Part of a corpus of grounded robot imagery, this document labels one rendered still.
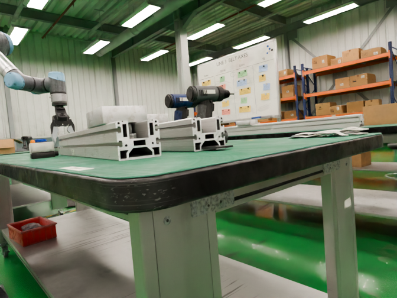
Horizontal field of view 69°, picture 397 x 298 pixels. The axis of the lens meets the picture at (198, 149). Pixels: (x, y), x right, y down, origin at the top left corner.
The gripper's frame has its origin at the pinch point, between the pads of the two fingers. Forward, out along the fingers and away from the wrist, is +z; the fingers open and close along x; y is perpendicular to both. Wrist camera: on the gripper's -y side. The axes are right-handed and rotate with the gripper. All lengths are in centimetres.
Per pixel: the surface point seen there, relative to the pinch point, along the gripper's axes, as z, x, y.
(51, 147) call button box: 1.7, 10.2, -34.6
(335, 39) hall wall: -297, -996, 436
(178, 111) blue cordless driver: -9, -37, -53
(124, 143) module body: 2, 3, -99
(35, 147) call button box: 1.3, 15.3, -34.6
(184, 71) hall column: -202, -473, 643
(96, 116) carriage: -5, 6, -86
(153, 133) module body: 0, -4, -99
